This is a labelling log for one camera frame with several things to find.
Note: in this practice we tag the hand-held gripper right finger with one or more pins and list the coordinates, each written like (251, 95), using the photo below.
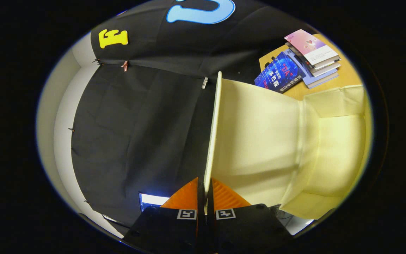
(210, 211)

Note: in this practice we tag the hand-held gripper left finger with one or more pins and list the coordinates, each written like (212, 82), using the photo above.
(201, 211)

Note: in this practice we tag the fabric storage box with lid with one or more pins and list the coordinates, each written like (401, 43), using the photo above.
(259, 141)

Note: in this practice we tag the lit monitor screen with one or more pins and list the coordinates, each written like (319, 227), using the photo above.
(152, 200)

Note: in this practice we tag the black backdrop cloth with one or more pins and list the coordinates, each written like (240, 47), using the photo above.
(136, 123)

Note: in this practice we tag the silver clip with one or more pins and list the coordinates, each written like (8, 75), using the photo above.
(204, 83)

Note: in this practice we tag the blue cover book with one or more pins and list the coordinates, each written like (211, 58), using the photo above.
(278, 72)

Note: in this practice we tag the red clip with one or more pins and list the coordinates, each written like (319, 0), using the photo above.
(125, 65)

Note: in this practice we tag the pale blue book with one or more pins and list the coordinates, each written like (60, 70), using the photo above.
(321, 80)

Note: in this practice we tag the row of black clips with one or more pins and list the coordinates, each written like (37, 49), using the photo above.
(97, 62)

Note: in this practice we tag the grey book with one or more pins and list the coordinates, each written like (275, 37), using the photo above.
(326, 67)

